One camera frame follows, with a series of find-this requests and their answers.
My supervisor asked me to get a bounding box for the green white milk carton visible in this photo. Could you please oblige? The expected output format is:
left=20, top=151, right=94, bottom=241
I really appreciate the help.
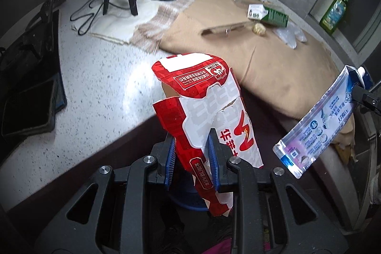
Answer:
left=247, top=4, right=289, bottom=28

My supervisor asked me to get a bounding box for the clear plastic blister strip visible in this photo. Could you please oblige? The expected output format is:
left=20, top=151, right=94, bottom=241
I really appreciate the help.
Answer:
left=200, top=21, right=254, bottom=36

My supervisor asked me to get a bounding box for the clear plastic bag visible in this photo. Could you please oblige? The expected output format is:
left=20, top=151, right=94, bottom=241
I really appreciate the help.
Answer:
left=272, top=21, right=307, bottom=50

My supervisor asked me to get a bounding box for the tan towel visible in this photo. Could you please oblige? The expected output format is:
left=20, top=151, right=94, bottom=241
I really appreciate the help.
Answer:
left=159, top=0, right=356, bottom=139

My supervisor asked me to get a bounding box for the blue white toothpaste tube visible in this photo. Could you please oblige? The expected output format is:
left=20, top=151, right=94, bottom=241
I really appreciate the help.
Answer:
left=272, top=65, right=365, bottom=179

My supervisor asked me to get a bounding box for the green dish soap bottle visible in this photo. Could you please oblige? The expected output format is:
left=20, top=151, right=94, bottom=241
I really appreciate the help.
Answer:
left=319, top=0, right=349, bottom=35

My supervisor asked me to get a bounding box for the blue trash basket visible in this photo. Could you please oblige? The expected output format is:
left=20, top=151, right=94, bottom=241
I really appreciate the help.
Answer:
left=172, top=171, right=208, bottom=211

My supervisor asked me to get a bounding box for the plaid checkered cloth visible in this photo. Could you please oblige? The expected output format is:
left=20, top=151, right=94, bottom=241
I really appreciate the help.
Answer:
left=130, top=0, right=195, bottom=54

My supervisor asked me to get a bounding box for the red white paper food box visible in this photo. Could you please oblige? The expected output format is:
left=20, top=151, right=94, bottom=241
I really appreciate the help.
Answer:
left=152, top=53, right=263, bottom=216

